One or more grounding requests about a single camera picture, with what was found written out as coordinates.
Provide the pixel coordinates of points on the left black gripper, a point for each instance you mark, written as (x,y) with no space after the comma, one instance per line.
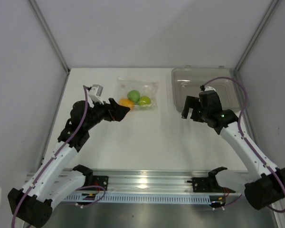
(114,111)

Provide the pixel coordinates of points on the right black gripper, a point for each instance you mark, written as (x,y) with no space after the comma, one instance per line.
(191,102)

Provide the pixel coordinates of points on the orange fruit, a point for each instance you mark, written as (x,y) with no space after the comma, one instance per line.
(127,103)

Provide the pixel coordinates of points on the round green lime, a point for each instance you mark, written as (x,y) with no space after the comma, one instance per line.
(133,95)

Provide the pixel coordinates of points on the green pear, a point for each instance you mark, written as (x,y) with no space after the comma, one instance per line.
(144,101)

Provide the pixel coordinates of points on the clear zip top bag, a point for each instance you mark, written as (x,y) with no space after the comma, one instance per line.
(146,88)

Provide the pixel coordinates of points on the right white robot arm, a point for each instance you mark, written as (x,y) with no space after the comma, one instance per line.
(268,181)

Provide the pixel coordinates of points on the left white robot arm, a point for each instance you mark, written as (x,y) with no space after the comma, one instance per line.
(36,200)

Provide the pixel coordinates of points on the clear plastic food container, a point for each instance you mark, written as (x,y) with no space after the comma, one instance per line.
(187,81)

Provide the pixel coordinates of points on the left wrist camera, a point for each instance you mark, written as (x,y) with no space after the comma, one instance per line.
(95,94)

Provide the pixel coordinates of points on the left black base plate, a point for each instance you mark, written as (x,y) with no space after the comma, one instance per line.
(97,180)

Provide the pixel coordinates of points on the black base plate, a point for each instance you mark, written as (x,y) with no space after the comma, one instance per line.
(97,180)
(207,185)

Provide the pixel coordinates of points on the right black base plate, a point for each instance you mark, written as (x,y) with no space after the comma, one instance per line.
(207,185)

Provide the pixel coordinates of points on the aluminium mounting rail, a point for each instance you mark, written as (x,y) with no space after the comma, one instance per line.
(140,182)

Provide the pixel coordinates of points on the slotted white cable duct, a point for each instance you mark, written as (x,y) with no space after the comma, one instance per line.
(139,198)

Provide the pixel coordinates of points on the right aluminium frame post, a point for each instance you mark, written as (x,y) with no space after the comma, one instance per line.
(271,9)

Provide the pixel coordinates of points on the aluminium frame post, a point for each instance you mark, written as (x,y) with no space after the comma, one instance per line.
(271,9)
(48,33)

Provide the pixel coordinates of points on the left aluminium frame post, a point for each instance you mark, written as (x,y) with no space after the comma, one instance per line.
(48,33)

